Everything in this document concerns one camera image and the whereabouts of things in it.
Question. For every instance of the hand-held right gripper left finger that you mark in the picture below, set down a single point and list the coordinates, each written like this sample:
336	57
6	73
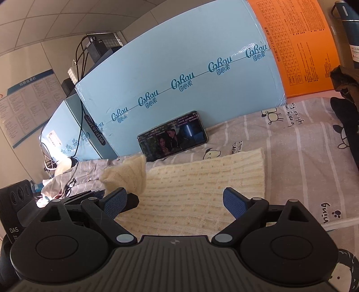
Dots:
115	202

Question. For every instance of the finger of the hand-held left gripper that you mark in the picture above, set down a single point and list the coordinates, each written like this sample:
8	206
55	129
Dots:
131	201

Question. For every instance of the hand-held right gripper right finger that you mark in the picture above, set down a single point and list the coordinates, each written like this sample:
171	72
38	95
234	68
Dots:
234	202

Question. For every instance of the cream knitted sweater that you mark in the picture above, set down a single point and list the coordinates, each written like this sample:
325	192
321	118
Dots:
193	191

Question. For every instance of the crumpled white patterned cloth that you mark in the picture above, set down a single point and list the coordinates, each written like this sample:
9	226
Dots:
60	179

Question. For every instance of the black smartphone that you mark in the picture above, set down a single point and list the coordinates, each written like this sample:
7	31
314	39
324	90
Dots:
172	136

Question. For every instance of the grey striped cartoon bed sheet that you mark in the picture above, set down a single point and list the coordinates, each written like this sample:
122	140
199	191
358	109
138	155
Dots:
303	157

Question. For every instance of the small light blue cardboard box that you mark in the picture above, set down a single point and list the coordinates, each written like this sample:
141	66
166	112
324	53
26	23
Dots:
65	126

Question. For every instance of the small black box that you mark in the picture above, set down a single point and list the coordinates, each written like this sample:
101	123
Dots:
69	87

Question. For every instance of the black cloth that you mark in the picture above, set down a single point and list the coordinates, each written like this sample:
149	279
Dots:
349	132

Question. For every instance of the white power strip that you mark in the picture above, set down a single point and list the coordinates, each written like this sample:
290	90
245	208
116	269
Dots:
73	74

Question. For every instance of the large light blue cardboard box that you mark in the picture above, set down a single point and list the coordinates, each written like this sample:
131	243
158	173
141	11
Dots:
182	59

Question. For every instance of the black electronic device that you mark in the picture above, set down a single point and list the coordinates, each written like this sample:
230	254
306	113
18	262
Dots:
102	46

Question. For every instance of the dark olive cloth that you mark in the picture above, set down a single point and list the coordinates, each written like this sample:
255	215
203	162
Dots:
345	80

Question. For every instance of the orange cardboard box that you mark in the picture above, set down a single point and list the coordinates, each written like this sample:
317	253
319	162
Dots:
294	42

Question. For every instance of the blue vacuum bottle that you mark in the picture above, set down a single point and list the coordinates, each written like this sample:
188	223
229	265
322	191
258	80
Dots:
350	36

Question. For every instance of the blue white wall poster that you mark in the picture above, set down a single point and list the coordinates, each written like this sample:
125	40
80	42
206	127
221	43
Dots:
26	106

